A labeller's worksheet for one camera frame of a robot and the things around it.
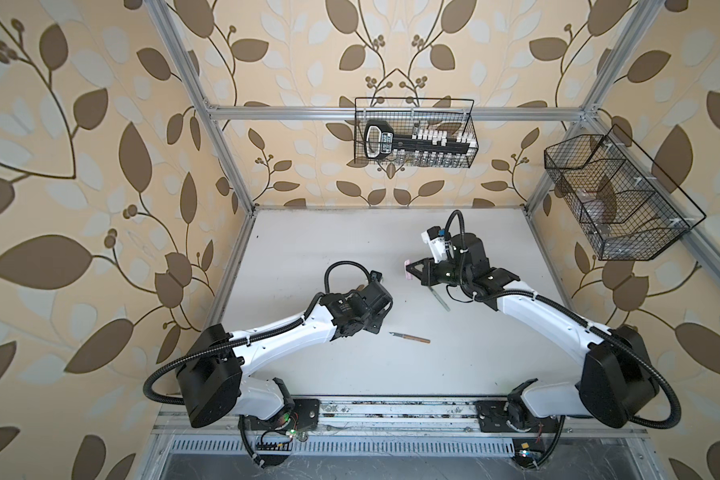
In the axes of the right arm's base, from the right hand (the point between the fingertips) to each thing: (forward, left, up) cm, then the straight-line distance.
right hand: (409, 270), depth 80 cm
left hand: (-8, +9, -8) cm, 15 cm away
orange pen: (-12, +1, -18) cm, 21 cm away
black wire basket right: (+6, -53, +16) cm, 56 cm away
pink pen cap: (-1, 0, -1) cm, 1 cm away
